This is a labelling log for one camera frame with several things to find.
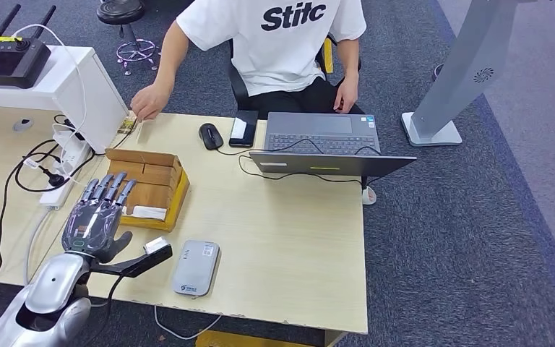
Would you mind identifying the person's right hand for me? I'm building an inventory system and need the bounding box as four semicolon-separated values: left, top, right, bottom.
130;83;171;123

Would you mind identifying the person's left hand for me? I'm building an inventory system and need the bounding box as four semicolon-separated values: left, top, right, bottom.
333;76;359;114

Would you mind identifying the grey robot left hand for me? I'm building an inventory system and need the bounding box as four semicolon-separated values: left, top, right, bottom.
61;172;137;265

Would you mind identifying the patterned yellow card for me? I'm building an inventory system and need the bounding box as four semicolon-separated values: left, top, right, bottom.
118;114;138;135

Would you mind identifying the white room key card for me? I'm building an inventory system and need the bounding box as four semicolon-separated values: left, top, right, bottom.
123;205;168;222

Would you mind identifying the person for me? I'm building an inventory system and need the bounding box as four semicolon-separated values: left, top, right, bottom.
130;0;368;123

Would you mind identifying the grey card reader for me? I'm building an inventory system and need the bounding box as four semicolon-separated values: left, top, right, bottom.
171;239;221;298

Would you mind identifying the grey laptop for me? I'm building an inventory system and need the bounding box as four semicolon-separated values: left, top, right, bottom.
249;112;417;179

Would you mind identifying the white cabinet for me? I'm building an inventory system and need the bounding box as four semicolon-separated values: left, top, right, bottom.
0;40;130;155

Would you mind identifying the white power strip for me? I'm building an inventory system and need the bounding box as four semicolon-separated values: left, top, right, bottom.
38;130;92;210

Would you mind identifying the black computer mouse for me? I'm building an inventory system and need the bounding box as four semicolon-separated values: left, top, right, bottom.
198;123;225;151

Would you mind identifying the open cardboard box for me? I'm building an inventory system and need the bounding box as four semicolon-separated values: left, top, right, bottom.
104;148;191;234

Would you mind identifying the black office chair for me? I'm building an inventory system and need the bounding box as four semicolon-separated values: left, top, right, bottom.
228;35;362;112

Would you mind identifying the black round stool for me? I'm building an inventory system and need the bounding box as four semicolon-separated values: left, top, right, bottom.
96;0;163;77

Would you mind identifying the black smartphone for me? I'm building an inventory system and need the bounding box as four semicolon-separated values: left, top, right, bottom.
228;110;259;148

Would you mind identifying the grey kiosk stand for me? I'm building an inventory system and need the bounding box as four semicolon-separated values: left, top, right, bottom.
400;0;554;147

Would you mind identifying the black remote controller with antennas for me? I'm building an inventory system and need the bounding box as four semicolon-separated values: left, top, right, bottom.
0;4;58;90

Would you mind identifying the yellow box under desk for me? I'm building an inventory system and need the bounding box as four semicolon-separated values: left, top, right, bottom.
195;330;309;347

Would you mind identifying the thin black cable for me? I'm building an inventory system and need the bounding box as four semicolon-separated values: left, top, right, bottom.
93;132;135;155

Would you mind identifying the black power cable with plug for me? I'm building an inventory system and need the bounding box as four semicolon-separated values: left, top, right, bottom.
0;137;98;324

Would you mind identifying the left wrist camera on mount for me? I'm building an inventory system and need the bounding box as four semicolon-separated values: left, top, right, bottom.
90;236;173;279

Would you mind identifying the grey power strip cord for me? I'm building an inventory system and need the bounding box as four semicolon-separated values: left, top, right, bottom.
22;210;53;287

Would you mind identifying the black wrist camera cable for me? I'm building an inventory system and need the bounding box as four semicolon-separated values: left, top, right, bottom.
82;275;126;347

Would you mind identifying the black mouse cable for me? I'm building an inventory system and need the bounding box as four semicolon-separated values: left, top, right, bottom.
216;138;325;157

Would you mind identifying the black laptop cable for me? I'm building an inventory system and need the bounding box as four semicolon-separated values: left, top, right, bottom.
237;146;383;186

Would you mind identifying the white charging cable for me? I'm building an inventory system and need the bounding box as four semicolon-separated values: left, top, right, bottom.
11;24;88;145

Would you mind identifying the white card reader cable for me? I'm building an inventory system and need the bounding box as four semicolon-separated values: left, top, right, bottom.
153;305;223;342

